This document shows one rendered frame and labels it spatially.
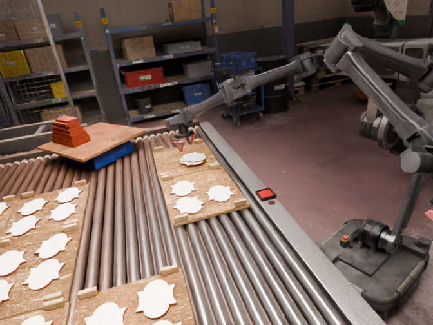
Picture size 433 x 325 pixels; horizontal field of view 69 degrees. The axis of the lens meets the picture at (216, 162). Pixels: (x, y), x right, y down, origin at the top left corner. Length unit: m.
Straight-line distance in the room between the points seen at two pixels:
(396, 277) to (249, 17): 5.69
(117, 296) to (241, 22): 6.17
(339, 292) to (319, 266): 0.11
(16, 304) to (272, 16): 6.60
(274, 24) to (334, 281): 6.39
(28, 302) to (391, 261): 1.91
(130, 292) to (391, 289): 1.47
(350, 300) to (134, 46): 5.19
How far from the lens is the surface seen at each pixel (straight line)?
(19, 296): 1.32
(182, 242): 1.28
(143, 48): 5.76
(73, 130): 2.15
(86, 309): 1.15
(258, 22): 6.99
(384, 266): 2.22
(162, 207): 1.51
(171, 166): 1.84
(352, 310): 1.07
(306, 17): 7.54
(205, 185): 1.59
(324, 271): 1.15
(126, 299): 1.12
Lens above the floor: 1.73
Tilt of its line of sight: 26 degrees down
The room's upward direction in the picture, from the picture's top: 7 degrees counter-clockwise
